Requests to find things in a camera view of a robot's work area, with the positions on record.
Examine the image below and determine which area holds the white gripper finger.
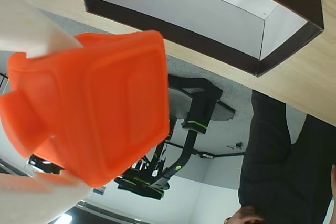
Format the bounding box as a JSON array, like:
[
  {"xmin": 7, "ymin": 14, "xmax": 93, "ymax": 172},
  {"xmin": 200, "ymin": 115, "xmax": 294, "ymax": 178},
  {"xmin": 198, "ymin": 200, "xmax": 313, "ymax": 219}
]
[
  {"xmin": 0, "ymin": 0, "xmax": 82, "ymax": 59},
  {"xmin": 0, "ymin": 170, "xmax": 93, "ymax": 224}
]

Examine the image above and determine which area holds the orange square silicone piece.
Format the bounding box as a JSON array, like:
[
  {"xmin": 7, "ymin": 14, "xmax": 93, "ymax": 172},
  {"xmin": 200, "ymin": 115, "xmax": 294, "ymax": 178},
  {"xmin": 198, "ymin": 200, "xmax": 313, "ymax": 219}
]
[{"xmin": 0, "ymin": 30, "xmax": 170, "ymax": 188}]

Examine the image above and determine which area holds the brown box with white inside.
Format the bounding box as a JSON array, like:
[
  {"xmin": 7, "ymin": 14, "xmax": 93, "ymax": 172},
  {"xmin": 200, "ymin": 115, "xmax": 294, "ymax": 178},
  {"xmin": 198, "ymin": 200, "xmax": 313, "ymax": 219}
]
[{"xmin": 80, "ymin": 0, "xmax": 325, "ymax": 78}]

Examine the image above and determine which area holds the person's hand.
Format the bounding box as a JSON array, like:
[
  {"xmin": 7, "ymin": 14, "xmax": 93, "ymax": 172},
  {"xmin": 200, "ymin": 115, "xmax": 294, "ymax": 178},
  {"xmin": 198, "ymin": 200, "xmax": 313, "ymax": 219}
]
[{"xmin": 230, "ymin": 205, "xmax": 266, "ymax": 224}]

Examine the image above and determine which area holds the black and green chair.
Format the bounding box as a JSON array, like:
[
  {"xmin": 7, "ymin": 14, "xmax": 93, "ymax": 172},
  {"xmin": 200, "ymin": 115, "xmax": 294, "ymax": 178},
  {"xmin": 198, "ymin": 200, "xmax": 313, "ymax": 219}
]
[{"xmin": 114, "ymin": 74, "xmax": 224, "ymax": 201}]

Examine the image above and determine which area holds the person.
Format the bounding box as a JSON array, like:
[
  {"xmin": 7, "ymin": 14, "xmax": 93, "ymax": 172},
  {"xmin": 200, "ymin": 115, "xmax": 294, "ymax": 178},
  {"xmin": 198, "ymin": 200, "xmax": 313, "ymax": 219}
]
[{"xmin": 225, "ymin": 89, "xmax": 336, "ymax": 224}]

